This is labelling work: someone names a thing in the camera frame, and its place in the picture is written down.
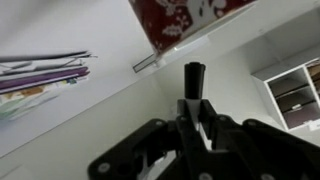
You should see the purple edged booklet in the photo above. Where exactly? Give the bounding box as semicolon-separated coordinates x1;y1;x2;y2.
0;65;91;95

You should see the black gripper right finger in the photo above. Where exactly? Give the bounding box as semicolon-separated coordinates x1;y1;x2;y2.
198;98;320;180

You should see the black and white marker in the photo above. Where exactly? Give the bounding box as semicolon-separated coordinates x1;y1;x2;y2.
183;61;215;153

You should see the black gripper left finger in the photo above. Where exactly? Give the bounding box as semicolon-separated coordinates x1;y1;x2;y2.
87;98;215;180

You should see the colourful map brochure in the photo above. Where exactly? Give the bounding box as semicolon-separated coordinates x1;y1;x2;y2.
0;77;91;122

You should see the red mug with white rim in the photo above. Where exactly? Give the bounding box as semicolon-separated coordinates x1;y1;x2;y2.
128;0;258;56

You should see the white shelf unit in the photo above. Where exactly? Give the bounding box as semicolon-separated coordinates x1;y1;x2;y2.
250;42;320;133

